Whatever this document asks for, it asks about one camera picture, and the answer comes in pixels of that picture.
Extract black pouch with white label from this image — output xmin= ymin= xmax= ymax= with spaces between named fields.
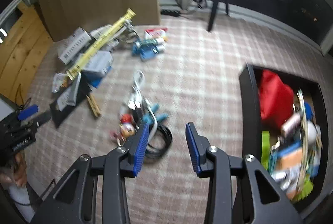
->
xmin=49 ymin=75 xmax=92 ymax=129

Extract red and white packet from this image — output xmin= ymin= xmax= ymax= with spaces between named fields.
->
xmin=144 ymin=27 xmax=169 ymax=41

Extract yellow green packet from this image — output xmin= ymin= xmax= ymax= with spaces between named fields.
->
xmin=291 ymin=179 xmax=314 ymax=201

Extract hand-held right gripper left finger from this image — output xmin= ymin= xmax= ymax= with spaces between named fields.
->
xmin=31 ymin=121 xmax=150 ymax=224

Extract black power strip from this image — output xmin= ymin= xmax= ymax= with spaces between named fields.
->
xmin=161 ymin=9 xmax=182 ymax=18

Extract green and white tube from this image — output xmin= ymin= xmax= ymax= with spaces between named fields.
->
xmin=135 ymin=39 xmax=165 ymax=48

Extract white printed box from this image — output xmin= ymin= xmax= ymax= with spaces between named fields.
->
xmin=58 ymin=27 xmax=92 ymax=65

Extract blue round cap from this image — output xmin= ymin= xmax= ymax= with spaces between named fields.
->
xmin=304 ymin=102 xmax=314 ymax=119

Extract pine wood panel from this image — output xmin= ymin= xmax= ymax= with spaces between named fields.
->
xmin=0 ymin=4 xmax=54 ymax=106

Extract white paper packet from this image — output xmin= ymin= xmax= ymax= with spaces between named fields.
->
xmin=51 ymin=71 xmax=71 ymax=93

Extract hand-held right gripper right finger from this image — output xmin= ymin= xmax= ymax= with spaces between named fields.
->
xmin=185 ymin=122 xmax=303 ymax=224

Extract teal plastic clip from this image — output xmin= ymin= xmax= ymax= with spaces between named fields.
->
xmin=143 ymin=104 xmax=169 ymax=131

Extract black storage container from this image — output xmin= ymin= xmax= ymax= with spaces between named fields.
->
xmin=239 ymin=63 xmax=330 ymax=214

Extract white cable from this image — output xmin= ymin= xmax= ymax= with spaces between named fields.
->
xmin=128 ymin=70 xmax=145 ymax=110

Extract long yellow box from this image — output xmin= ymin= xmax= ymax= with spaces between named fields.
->
xmin=66 ymin=9 xmax=136 ymax=80

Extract blue and white box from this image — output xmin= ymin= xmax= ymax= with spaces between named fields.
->
xmin=82 ymin=51 xmax=113 ymax=88

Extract light blue plastic clip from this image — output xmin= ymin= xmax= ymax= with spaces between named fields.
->
xmin=132 ymin=45 xmax=159 ymax=61

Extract blue and orange box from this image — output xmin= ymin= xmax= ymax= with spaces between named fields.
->
xmin=273 ymin=142 xmax=304 ymax=175

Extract wooden clothespin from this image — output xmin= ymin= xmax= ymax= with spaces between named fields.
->
xmin=86 ymin=94 xmax=102 ymax=118

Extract person's left hand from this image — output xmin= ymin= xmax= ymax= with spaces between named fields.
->
xmin=0 ymin=154 xmax=28 ymax=188

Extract red bag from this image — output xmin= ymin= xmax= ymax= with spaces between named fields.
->
xmin=258 ymin=69 xmax=295 ymax=122

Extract red toy figure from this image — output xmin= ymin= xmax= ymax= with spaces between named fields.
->
xmin=111 ymin=114 xmax=136 ymax=141

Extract black coiled cable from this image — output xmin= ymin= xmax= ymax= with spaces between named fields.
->
xmin=144 ymin=124 xmax=173 ymax=160

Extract white round object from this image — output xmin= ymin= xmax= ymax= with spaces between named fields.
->
xmin=304 ymin=120 xmax=322 ymax=141

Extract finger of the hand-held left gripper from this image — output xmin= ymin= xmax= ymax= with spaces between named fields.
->
xmin=31 ymin=110 xmax=52 ymax=128
xmin=17 ymin=105 xmax=39 ymax=121

